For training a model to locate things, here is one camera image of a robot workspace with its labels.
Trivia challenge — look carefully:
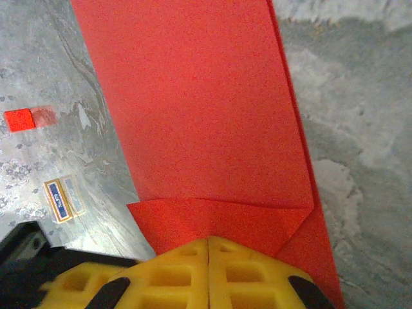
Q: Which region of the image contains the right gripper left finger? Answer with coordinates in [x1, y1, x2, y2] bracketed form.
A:
[86, 236, 210, 309]

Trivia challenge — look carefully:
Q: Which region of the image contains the small red box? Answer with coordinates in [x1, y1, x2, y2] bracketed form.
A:
[4, 104, 59, 133]

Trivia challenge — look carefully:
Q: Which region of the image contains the red cloth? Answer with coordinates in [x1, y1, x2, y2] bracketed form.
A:
[70, 0, 345, 309]

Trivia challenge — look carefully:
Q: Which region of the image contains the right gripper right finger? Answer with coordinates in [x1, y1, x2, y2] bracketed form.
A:
[209, 237, 335, 309]

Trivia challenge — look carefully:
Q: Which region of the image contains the playing card box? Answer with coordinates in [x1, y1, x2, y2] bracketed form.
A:
[43, 173, 86, 225]

